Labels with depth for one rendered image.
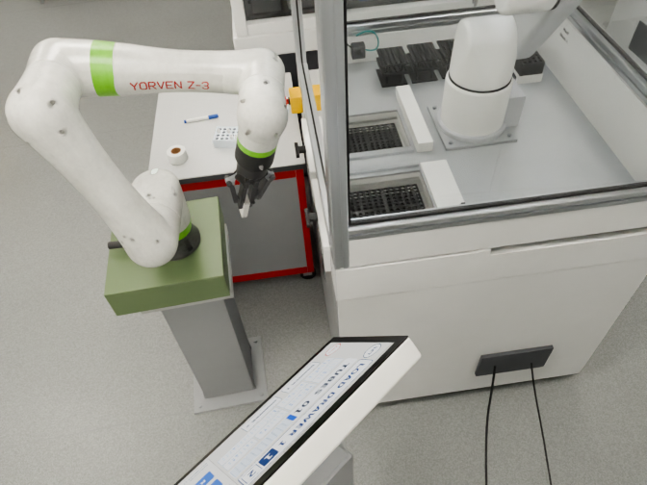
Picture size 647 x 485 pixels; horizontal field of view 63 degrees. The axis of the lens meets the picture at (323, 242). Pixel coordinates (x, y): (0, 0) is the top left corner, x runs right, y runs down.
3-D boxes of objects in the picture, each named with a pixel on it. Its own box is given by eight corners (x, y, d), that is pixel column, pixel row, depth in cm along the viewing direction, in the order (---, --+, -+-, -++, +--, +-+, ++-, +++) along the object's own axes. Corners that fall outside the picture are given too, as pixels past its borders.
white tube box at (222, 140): (214, 147, 202) (212, 140, 199) (219, 134, 207) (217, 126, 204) (245, 147, 201) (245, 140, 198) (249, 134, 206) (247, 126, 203)
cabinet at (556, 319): (342, 418, 208) (335, 304, 147) (312, 227, 275) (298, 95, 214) (576, 383, 212) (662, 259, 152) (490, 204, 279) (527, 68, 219)
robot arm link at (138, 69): (121, 107, 117) (110, 67, 108) (127, 71, 123) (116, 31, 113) (285, 111, 122) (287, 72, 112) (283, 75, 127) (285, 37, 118)
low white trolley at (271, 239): (195, 301, 248) (146, 183, 191) (198, 208, 289) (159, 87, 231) (318, 284, 251) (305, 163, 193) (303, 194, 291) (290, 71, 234)
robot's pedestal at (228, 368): (194, 415, 212) (133, 310, 154) (193, 349, 231) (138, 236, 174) (269, 399, 214) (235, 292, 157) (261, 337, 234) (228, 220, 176)
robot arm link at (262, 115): (239, 114, 104) (294, 119, 107) (239, 69, 110) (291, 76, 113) (232, 158, 116) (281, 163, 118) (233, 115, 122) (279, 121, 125)
